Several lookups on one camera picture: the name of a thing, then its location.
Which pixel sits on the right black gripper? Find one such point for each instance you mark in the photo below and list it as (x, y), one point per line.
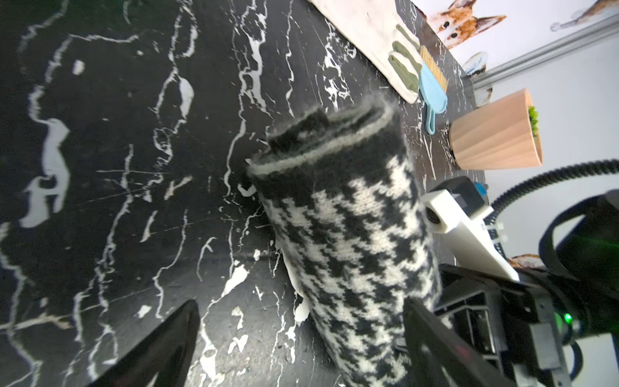
(513, 325)

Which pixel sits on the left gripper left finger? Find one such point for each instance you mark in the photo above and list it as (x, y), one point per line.
(163, 358)

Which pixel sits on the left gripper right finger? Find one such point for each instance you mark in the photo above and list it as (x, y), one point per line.
(464, 344)

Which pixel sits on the black white patterned knit scarf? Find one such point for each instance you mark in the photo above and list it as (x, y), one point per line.
(340, 192)

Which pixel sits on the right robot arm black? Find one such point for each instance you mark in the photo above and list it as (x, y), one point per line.
(577, 258)

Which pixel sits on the pink pot with green plant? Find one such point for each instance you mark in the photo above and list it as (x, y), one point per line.
(497, 136)

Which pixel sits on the white work glove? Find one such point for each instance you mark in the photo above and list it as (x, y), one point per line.
(376, 29)

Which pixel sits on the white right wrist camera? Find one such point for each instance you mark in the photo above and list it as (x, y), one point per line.
(457, 209)

